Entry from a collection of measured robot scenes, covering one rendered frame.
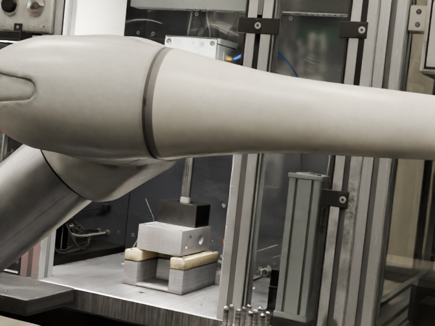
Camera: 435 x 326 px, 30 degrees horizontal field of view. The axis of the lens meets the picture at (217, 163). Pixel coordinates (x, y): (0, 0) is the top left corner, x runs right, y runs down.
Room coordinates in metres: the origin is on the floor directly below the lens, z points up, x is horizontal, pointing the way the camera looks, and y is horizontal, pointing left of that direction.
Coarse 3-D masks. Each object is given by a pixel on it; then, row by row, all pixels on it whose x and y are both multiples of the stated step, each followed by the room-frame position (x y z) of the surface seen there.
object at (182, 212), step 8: (184, 160) 1.62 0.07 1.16; (192, 160) 1.62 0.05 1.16; (184, 168) 1.62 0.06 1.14; (192, 168) 1.62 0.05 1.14; (184, 176) 1.62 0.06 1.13; (192, 176) 1.62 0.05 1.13; (184, 184) 1.62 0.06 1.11; (184, 192) 1.61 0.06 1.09; (160, 200) 1.61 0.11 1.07; (168, 200) 1.63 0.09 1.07; (176, 200) 1.64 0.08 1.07; (184, 200) 1.61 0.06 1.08; (160, 208) 1.61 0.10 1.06; (168, 208) 1.60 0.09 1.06; (176, 208) 1.60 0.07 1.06; (184, 208) 1.59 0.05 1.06; (192, 208) 1.58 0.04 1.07; (200, 208) 1.59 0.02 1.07; (208, 208) 1.63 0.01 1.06; (160, 216) 1.61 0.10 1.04; (168, 216) 1.60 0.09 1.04; (176, 216) 1.60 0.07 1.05; (184, 216) 1.59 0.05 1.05; (192, 216) 1.58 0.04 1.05; (200, 216) 1.60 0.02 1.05; (208, 216) 1.63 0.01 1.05; (176, 224) 1.60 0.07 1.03; (184, 224) 1.59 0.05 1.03; (192, 224) 1.58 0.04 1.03; (200, 224) 1.60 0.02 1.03
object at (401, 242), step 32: (416, 0) 1.39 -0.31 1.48; (416, 64) 1.26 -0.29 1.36; (416, 160) 1.25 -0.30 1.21; (416, 192) 1.25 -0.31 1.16; (416, 224) 1.25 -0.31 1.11; (416, 256) 1.24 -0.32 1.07; (384, 288) 1.26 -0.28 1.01; (416, 288) 1.24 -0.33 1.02; (384, 320) 1.26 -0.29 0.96; (416, 320) 1.24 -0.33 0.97
